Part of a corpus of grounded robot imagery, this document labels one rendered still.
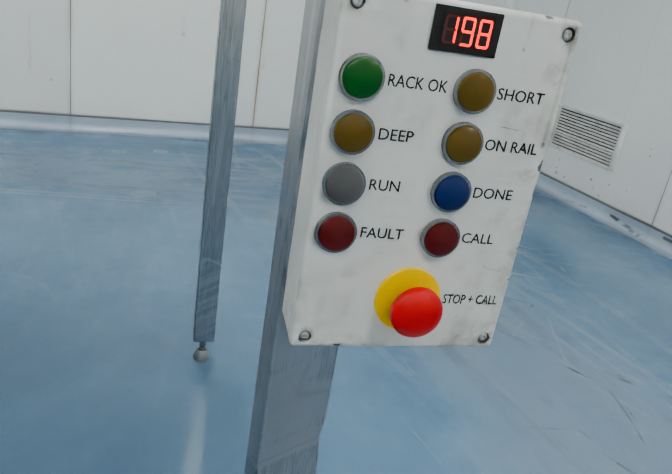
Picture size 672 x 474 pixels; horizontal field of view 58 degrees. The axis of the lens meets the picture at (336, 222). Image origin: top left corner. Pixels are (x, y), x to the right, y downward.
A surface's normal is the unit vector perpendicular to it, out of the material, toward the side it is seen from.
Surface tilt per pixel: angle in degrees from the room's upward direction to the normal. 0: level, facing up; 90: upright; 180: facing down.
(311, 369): 90
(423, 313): 86
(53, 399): 0
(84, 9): 90
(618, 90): 90
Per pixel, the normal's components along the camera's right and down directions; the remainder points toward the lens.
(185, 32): 0.36, 0.39
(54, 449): 0.15, -0.92
